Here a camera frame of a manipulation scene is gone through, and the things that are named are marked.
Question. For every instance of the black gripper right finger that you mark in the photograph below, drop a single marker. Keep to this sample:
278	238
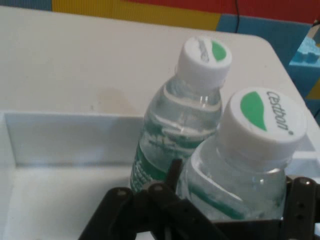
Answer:
302	207

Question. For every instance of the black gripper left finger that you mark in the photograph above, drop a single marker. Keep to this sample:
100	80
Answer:
162	212

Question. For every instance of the clear water bottle green label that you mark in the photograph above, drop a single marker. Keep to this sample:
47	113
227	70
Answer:
175	120
260	130

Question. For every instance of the white box with blue print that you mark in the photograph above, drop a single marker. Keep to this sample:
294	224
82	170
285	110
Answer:
62	140

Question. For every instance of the blue foam block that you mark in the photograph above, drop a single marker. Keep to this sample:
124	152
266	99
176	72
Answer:
262	27
305	55

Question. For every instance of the red foam block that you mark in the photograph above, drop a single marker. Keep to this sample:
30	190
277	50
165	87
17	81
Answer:
175	5

